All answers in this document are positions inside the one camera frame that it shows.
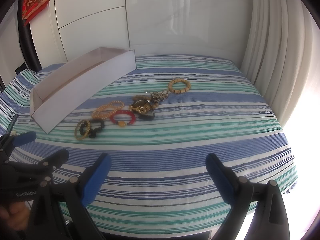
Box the gold sparkly jewelry piece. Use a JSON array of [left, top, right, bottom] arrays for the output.
[[129, 99, 153, 115]]

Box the silver keychain charm cluster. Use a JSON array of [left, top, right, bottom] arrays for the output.
[[145, 89, 169, 102]]

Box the black bead bracelet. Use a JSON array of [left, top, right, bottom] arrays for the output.
[[79, 119, 105, 139]]

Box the person left hand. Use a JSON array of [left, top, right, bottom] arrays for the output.
[[0, 202, 30, 231]]

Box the light wooden bead bracelet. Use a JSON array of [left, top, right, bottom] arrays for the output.
[[167, 78, 192, 95]]

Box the white curtain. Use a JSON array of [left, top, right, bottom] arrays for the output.
[[241, 0, 317, 126]]

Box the gold bangle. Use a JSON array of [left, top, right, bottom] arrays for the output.
[[74, 120, 91, 140]]

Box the white cardboard box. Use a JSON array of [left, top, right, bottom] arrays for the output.
[[30, 47, 136, 133]]

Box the black door frame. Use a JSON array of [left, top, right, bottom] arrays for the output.
[[17, 17, 43, 73]]

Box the amber bead necklace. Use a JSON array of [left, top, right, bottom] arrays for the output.
[[91, 100, 125, 121]]

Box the red bead bracelet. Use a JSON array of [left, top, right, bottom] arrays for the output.
[[109, 109, 137, 128]]

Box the striped bed sheet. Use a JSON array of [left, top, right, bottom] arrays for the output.
[[1, 55, 297, 238]]

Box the brown round bead bracelet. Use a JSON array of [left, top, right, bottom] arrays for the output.
[[132, 94, 160, 111]]

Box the white wardrobe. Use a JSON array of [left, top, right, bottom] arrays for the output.
[[54, 0, 253, 64]]

